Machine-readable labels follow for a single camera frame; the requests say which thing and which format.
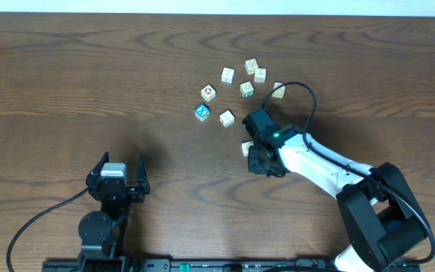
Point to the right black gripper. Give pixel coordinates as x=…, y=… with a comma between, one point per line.
x=254, y=165

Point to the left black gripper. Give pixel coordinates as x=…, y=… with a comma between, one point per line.
x=142, y=183

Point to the wooden block yellow side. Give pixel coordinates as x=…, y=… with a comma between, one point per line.
x=278, y=90

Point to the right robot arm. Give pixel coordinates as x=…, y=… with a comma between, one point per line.
x=382, y=218

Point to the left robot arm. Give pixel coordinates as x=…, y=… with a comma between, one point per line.
x=103, y=232

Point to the wooden block red side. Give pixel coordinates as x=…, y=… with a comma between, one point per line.
x=227, y=118

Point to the wooden block green side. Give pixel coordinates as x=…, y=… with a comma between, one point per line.
x=246, y=89

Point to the blue letter block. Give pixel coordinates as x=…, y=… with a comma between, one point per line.
x=202, y=112

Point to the wooden block beside top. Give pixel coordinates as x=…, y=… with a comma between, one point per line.
x=260, y=75

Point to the wooden block brown circle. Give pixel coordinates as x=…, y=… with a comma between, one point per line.
x=208, y=93

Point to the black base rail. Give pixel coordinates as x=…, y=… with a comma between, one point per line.
x=166, y=265

